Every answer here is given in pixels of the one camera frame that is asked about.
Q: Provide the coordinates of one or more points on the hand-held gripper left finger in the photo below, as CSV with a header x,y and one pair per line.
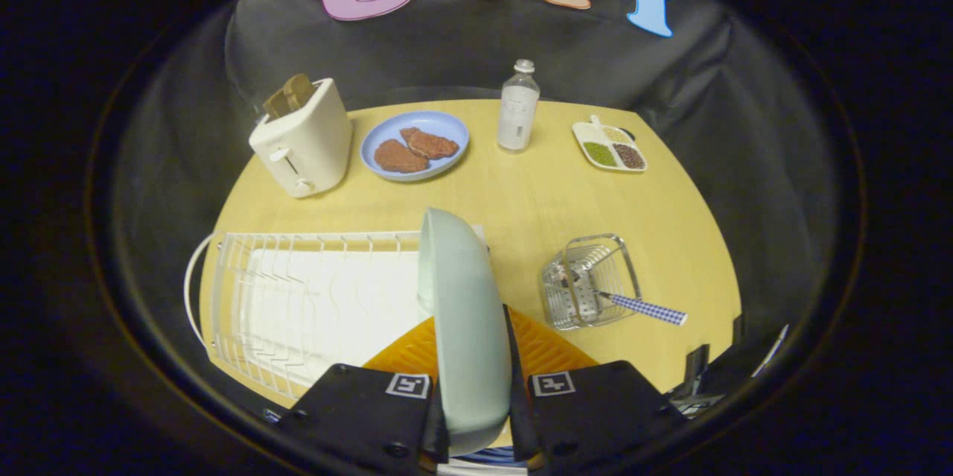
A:
x,y
350,416

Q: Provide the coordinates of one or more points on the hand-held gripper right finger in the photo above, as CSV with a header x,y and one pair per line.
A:
x,y
595,416

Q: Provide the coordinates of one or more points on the pale green plate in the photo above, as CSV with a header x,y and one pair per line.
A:
x,y
470,327

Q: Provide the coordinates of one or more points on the blue plate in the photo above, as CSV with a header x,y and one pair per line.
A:
x,y
415,145

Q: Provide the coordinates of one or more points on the brown meat patty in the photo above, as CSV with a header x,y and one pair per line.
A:
x,y
399,156
430,143

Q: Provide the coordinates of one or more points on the white divided tray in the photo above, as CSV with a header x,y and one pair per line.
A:
x,y
609,147

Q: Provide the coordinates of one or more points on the cream toaster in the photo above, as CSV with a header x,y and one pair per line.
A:
x,y
304,142

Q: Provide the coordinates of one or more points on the clear plastic bottle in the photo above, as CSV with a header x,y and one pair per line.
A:
x,y
517,111

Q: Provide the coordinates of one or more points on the toast slice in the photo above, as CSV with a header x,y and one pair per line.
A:
x,y
289,96

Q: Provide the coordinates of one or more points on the black backdrop cloth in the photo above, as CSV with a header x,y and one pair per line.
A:
x,y
461,51

